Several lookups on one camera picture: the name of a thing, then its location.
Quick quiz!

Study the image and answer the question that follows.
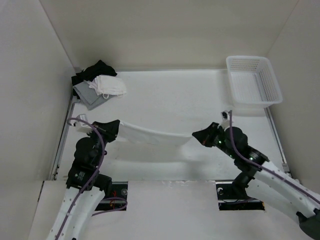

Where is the white tank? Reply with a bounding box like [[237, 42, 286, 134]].
[[86, 75, 127, 99], [118, 121, 192, 146]]

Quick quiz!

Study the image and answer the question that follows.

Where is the black tank top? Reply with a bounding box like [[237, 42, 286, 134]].
[[71, 60, 118, 86]]

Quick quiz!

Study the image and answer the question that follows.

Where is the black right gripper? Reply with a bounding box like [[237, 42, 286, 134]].
[[192, 121, 237, 159]]

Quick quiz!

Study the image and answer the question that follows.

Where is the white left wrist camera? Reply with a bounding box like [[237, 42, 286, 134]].
[[74, 114, 92, 134]]

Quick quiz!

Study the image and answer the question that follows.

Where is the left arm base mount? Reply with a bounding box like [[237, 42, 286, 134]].
[[95, 181, 129, 212]]

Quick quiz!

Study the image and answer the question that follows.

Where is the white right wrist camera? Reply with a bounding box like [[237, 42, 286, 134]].
[[220, 110, 230, 129]]

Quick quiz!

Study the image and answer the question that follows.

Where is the white plastic basket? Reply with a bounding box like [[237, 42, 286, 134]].
[[226, 55, 283, 109]]

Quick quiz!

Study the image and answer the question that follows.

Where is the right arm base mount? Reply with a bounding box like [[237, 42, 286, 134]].
[[215, 180, 265, 211]]

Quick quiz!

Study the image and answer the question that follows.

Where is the folded grey tank top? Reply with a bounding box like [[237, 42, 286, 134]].
[[73, 81, 111, 111]]

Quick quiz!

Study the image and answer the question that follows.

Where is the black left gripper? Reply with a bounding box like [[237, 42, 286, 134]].
[[87, 119, 121, 166]]

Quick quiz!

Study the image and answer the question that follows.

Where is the folded white tank top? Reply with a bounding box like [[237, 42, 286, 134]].
[[86, 75, 127, 99]]

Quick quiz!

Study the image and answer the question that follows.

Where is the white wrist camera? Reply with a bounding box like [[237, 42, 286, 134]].
[[74, 114, 92, 134], [220, 110, 230, 129]]

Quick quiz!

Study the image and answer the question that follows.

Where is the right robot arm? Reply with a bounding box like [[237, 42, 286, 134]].
[[192, 122, 320, 240]]

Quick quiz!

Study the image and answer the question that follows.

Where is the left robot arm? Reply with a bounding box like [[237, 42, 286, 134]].
[[47, 117, 121, 240]]

